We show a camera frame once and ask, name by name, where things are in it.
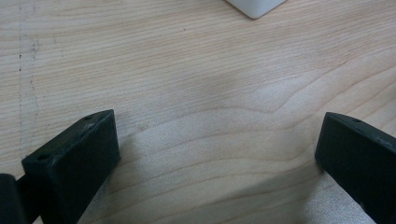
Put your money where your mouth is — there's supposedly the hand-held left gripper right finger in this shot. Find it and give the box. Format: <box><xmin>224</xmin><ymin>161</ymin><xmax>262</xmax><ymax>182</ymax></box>
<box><xmin>314</xmin><ymin>111</ymin><xmax>396</xmax><ymax>224</ymax></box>

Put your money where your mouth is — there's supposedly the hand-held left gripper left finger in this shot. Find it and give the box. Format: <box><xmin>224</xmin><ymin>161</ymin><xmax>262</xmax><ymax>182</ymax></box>
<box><xmin>21</xmin><ymin>108</ymin><xmax>121</xmax><ymax>224</ymax></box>

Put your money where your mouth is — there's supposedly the white perforated plastic basket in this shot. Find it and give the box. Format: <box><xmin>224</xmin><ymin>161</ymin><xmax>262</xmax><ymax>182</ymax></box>
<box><xmin>225</xmin><ymin>0</ymin><xmax>287</xmax><ymax>21</ymax></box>

